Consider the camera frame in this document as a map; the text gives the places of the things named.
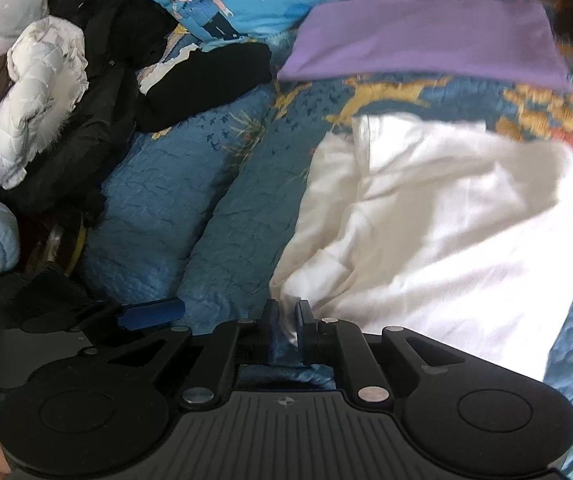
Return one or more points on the white puffer jacket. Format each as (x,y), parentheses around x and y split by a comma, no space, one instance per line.
(31,100)

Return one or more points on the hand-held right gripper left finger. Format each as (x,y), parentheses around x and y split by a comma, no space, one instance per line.
(272,332)

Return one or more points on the black jacket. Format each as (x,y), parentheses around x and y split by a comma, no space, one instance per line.
(101,35)

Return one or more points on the blue quilted bedspread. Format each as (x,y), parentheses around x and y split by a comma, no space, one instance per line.
(176,195)

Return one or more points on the blue cartoon print pillow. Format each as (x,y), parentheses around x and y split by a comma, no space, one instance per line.
(266,0)

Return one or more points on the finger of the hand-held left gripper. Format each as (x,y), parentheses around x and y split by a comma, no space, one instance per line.
(151,312)

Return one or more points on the white t-shirt with red print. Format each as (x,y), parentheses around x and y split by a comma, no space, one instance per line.
(441,240)

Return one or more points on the purple folded cloth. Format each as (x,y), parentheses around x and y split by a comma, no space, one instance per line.
(416,35)

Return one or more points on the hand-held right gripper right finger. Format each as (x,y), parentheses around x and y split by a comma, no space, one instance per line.
(302,322)

